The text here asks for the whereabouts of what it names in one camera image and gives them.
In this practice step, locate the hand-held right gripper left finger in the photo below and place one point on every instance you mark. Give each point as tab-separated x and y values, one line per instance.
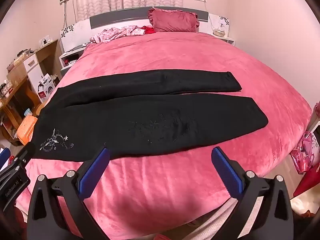
93	171

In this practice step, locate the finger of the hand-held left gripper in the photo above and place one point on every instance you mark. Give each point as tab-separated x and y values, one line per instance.
26	152
3	158

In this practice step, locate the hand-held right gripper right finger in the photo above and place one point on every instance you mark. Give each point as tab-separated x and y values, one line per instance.
228	172

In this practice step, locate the black pants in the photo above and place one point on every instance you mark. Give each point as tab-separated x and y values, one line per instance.
150	110

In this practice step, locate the pale striped cloth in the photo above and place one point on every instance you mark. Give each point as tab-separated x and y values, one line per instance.
217	220

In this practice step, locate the white appliance carton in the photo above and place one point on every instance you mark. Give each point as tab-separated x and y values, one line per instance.
47	87

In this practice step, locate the wooden desk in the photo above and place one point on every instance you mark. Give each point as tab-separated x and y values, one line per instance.
17	80

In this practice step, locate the pink gift bag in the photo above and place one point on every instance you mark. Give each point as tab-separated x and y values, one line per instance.
303	152

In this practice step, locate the white drawer cabinet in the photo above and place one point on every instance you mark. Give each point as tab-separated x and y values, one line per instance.
33	72

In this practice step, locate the red bag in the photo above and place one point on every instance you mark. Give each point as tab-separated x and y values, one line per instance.
308	182

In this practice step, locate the white nightstand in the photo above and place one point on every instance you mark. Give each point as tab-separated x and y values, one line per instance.
225	40
68	60

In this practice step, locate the pink plush bed blanket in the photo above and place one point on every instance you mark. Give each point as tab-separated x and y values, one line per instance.
175	55

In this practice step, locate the pink floral garment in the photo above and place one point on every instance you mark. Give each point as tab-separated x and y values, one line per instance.
115	33

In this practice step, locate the white table lamp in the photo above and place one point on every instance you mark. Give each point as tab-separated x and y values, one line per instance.
220	31

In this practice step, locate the red garment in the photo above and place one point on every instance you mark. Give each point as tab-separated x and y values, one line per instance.
148	30

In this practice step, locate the grey and white headboard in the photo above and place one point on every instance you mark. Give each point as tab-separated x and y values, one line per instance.
117	17

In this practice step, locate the pink ruffled pillow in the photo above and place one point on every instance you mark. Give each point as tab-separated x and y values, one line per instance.
172	20

